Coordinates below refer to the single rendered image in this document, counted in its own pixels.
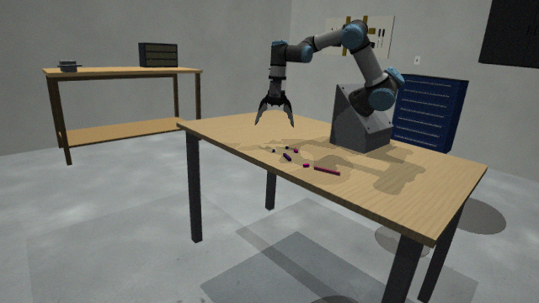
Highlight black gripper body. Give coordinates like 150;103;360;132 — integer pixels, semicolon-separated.
267;75;286;107

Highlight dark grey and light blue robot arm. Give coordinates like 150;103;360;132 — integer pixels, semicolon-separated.
268;19;405;117

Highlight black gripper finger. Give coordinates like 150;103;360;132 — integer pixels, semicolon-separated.
283;96;294;128
255;95;268;125

